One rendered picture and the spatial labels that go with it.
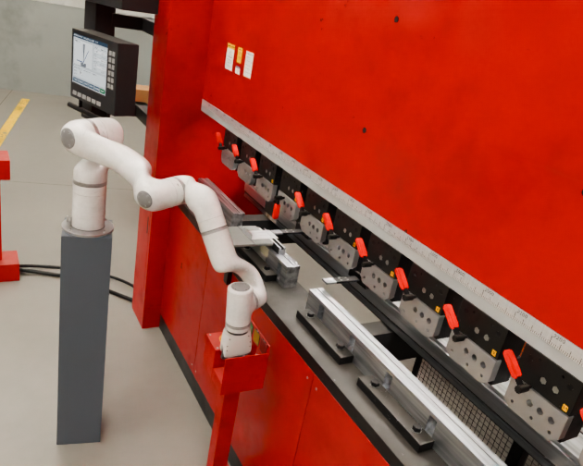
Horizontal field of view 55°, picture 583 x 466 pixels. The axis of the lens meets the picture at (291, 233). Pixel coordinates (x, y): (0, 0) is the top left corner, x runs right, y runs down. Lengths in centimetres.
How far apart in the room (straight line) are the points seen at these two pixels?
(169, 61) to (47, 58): 653
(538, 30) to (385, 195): 62
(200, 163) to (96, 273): 109
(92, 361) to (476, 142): 175
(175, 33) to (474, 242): 195
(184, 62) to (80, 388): 161
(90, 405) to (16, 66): 735
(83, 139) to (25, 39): 736
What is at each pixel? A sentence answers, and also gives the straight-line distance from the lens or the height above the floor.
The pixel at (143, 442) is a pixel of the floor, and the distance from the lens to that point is 279.
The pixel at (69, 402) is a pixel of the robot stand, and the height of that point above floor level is 23.
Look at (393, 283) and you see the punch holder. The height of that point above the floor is 123.
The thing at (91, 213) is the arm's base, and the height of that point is 109.
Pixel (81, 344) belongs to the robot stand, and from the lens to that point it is 246.
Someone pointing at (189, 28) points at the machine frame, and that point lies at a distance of 296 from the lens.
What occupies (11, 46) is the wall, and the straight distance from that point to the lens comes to 944.
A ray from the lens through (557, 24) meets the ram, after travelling 136.
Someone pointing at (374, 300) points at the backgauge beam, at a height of 94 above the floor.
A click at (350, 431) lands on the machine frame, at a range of 179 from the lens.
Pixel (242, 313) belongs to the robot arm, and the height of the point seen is 98.
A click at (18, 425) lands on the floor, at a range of 291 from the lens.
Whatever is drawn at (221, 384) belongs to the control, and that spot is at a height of 71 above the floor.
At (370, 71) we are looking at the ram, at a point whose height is 178.
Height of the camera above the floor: 193
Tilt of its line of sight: 22 degrees down
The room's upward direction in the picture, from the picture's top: 11 degrees clockwise
